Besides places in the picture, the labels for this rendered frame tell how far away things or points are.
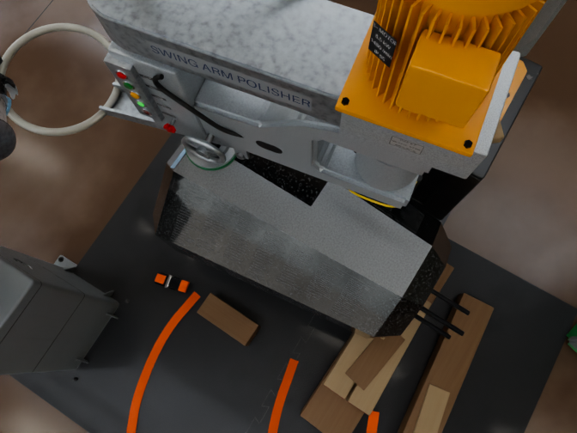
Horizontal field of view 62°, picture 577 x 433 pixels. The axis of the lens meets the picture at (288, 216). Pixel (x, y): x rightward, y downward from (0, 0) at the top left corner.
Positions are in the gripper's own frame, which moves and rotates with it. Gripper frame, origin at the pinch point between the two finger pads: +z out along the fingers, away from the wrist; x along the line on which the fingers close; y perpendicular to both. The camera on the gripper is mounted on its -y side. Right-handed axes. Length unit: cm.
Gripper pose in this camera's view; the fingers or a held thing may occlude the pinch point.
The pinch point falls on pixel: (9, 91)
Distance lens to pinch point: 231.0
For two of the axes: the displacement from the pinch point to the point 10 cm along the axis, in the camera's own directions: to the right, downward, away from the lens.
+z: -0.3, 2.3, 9.7
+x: 9.9, -1.2, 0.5
